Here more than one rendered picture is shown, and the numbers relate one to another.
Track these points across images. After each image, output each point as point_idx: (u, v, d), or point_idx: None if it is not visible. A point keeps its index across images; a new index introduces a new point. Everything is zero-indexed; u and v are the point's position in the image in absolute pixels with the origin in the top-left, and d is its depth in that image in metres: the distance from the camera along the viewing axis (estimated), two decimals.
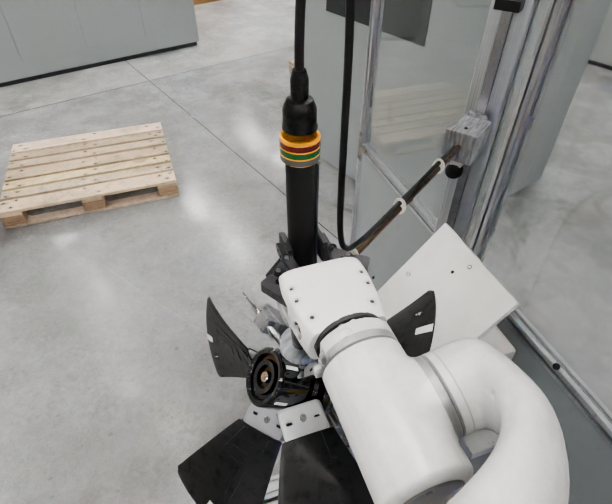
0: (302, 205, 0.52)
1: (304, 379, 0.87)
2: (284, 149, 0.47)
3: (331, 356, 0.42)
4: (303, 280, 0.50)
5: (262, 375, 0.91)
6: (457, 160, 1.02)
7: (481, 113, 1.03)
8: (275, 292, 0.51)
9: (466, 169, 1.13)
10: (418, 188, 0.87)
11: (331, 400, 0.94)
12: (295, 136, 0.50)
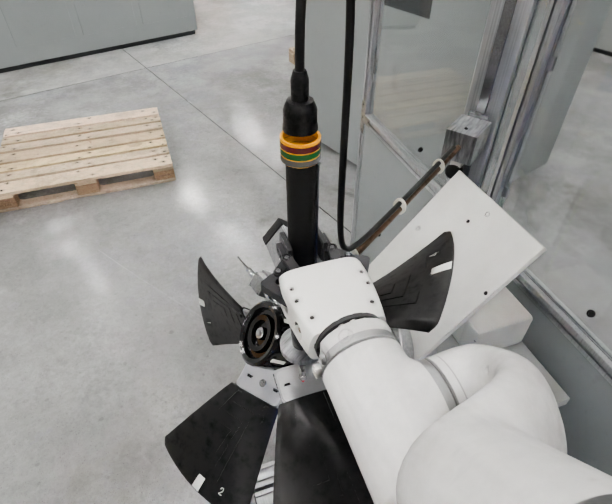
0: (302, 205, 0.51)
1: None
2: (284, 150, 0.47)
3: (331, 356, 0.43)
4: (303, 280, 0.50)
5: (257, 331, 0.82)
6: (457, 160, 1.02)
7: (481, 113, 1.03)
8: (275, 292, 0.51)
9: None
10: (418, 188, 0.87)
11: None
12: (295, 137, 0.50)
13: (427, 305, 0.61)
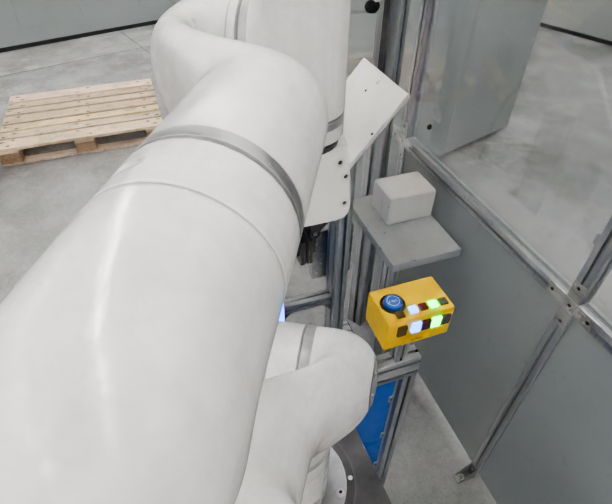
0: None
1: None
2: None
3: None
4: None
5: None
6: None
7: None
8: None
9: (386, 23, 1.35)
10: None
11: None
12: None
13: None
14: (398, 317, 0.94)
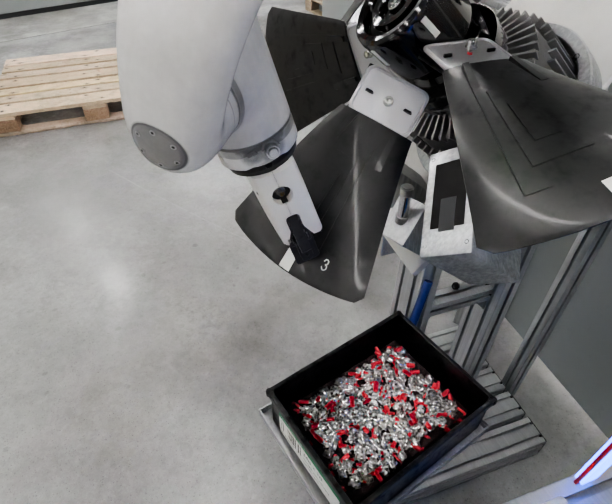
0: None
1: (428, 58, 0.52)
2: None
3: (233, 153, 0.42)
4: (271, 223, 0.50)
5: None
6: None
7: None
8: (294, 237, 0.50)
9: None
10: None
11: (447, 108, 0.60)
12: None
13: (525, 218, 0.36)
14: None
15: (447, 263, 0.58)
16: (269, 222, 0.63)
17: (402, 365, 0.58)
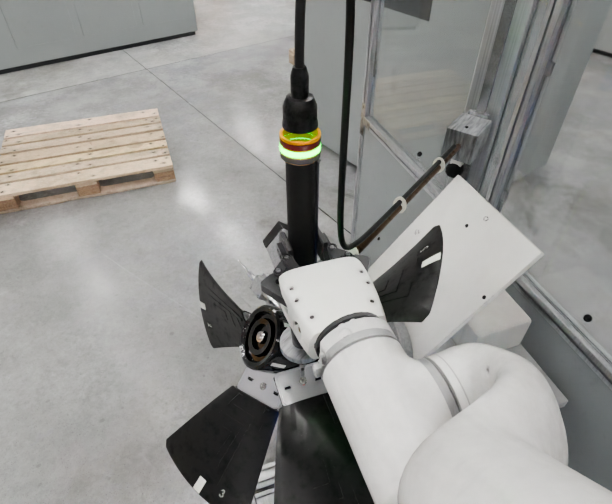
0: (302, 203, 0.51)
1: None
2: (284, 147, 0.47)
3: (331, 356, 0.42)
4: (303, 280, 0.50)
5: (259, 334, 0.82)
6: (457, 159, 1.02)
7: (481, 112, 1.03)
8: (275, 292, 0.51)
9: None
10: (418, 187, 0.87)
11: None
12: (295, 134, 0.50)
13: None
14: None
15: None
16: (187, 456, 0.91)
17: None
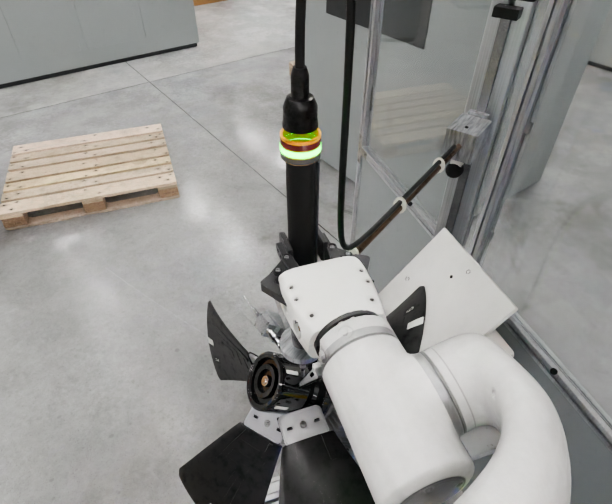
0: (302, 203, 0.51)
1: None
2: (284, 147, 0.47)
3: (331, 353, 0.42)
4: (303, 279, 0.50)
5: (263, 379, 0.92)
6: (457, 159, 1.02)
7: (481, 112, 1.03)
8: (275, 291, 0.51)
9: (465, 174, 1.14)
10: (418, 187, 0.87)
11: None
12: (295, 134, 0.50)
13: None
14: None
15: None
16: (198, 485, 1.01)
17: None
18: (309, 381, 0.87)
